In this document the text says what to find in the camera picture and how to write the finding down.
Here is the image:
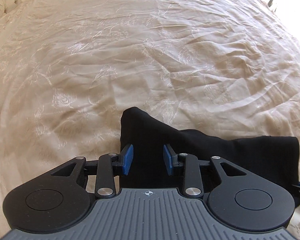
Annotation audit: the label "black pants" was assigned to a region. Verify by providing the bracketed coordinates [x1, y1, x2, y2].
[119, 106, 300, 208]

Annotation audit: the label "cream embroidered bedspread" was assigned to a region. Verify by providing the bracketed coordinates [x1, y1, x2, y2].
[0, 0, 300, 238]

